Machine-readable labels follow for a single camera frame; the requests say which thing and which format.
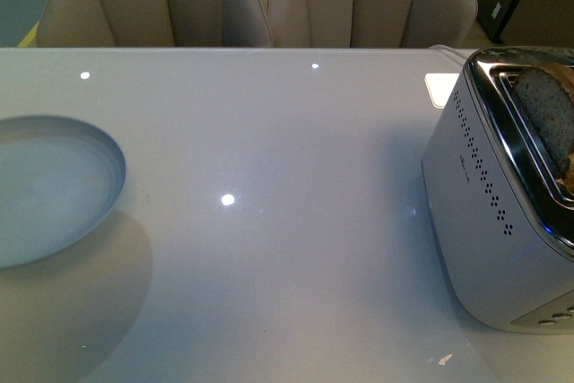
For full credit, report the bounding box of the beige right chair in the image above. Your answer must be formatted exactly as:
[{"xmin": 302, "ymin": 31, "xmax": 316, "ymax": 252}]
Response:
[{"xmin": 267, "ymin": 0, "xmax": 478, "ymax": 48}]

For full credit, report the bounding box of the beige chair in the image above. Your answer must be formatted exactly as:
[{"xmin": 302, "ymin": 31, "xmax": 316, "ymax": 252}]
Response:
[
  {"xmin": 35, "ymin": 0, "xmax": 273, "ymax": 48},
  {"xmin": 267, "ymin": 0, "xmax": 478, "ymax": 48}
]

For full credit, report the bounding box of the silver two-slot toaster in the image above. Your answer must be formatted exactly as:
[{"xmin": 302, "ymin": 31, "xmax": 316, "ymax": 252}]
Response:
[{"xmin": 422, "ymin": 47, "xmax": 573, "ymax": 335}]

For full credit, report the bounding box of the white round plate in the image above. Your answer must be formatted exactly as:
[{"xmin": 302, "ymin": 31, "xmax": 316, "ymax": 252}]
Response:
[{"xmin": 1, "ymin": 115, "xmax": 126, "ymax": 267}]

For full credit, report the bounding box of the beige left chair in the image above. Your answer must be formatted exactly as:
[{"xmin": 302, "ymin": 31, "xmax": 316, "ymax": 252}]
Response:
[{"xmin": 35, "ymin": 0, "xmax": 273, "ymax": 48}]

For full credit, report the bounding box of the brown bread slice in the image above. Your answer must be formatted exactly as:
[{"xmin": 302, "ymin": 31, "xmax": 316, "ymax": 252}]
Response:
[{"xmin": 514, "ymin": 63, "xmax": 573, "ymax": 191}]

